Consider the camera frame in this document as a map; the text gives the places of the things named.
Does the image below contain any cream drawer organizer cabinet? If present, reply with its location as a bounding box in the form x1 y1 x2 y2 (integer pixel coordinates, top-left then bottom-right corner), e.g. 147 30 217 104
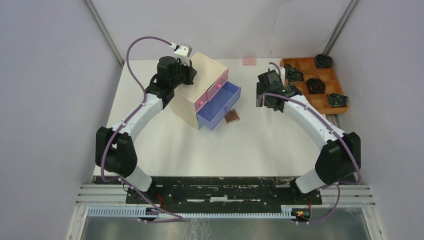
170 52 229 129

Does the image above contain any pink drawer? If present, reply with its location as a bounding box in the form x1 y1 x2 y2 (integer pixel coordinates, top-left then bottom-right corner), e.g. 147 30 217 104
206 69 229 101
194 92 208 113

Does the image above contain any brown square blush compact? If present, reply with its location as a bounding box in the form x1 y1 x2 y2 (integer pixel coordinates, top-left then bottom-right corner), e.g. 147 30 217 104
224 109 240 124

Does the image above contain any purple wide drawer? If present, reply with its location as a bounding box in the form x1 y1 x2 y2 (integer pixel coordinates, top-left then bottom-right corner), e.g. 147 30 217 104
196 81 241 131

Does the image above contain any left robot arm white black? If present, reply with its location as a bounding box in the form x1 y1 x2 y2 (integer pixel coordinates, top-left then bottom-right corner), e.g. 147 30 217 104
95 56 197 204

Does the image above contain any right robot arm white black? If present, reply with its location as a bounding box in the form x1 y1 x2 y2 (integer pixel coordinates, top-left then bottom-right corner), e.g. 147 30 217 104
256 70 361 204

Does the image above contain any dark rolled cloth left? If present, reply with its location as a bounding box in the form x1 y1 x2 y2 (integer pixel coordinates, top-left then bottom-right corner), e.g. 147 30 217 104
283 64 304 82

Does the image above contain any dark rolled cloth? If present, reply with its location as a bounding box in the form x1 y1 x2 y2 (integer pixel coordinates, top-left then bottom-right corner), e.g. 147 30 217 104
313 54 334 69
283 64 304 82
327 92 349 108
306 78 326 95

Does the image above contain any dark rolled cloth middle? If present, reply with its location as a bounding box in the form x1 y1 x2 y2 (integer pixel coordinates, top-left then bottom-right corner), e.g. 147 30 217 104
306 78 326 95

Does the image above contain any orange wooden compartment tray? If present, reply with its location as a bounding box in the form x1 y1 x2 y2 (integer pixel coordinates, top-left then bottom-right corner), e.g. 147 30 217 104
280 57 349 115

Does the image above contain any dark rolled cloth back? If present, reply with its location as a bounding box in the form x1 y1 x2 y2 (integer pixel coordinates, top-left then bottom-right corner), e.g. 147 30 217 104
313 54 334 69

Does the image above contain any dark rolled cloth front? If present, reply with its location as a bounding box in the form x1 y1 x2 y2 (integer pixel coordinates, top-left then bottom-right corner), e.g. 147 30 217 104
327 92 349 108

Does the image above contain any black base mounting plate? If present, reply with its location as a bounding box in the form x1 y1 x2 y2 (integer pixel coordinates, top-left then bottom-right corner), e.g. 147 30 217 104
143 181 323 207

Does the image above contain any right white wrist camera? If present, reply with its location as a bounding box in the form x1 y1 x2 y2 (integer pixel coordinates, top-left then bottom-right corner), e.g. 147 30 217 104
267 61 286 80

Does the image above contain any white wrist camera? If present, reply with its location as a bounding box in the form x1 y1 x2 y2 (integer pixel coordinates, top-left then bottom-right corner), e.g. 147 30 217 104
170 42 192 66
267 61 286 80

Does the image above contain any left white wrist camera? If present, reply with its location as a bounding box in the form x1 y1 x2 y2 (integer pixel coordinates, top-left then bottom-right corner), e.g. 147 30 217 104
170 42 192 66

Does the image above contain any white slotted cable duct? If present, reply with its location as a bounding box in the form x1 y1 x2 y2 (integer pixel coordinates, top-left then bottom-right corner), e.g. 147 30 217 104
86 205 293 220

